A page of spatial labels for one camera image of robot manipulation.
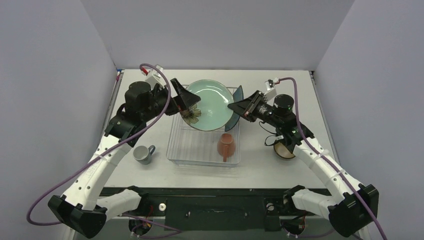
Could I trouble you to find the black table front rail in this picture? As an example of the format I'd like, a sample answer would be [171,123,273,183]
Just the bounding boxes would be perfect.
[99,187,335,233]

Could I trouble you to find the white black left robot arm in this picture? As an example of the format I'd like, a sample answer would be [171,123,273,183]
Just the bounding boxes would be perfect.
[48,78,201,239]

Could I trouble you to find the pink floral ceramic mug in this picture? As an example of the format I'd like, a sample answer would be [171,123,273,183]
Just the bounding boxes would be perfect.
[217,133,236,163]

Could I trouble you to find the dark teal square plate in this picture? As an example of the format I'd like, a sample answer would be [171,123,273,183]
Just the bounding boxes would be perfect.
[224,85,244,132]

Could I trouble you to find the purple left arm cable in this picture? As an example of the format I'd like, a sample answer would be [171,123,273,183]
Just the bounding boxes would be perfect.
[26,63,182,239]

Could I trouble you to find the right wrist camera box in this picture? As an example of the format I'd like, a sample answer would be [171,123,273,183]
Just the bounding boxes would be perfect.
[264,77,280,102]

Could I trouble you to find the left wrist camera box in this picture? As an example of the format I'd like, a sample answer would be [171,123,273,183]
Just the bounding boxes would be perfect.
[140,66,166,89]

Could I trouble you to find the white wire dish rack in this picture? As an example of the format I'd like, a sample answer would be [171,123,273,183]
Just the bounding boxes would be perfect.
[166,115,241,167]

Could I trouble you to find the light blue floral round plate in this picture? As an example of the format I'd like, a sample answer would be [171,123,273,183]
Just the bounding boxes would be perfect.
[181,79,234,132]

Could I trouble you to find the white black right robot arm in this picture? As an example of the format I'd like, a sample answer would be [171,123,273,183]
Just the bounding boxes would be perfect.
[228,91,379,238]

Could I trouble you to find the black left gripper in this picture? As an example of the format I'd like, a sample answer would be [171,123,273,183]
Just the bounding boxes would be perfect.
[141,78,200,122]

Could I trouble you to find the tan bowl with patterned rim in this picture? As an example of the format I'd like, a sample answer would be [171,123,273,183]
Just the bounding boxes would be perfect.
[273,142,295,160]

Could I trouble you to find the small grey espresso cup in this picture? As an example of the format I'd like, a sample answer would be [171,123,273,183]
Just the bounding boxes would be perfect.
[132,145,156,165]

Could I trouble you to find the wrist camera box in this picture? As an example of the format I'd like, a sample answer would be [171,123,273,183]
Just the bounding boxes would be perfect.
[264,77,280,102]
[140,66,166,89]

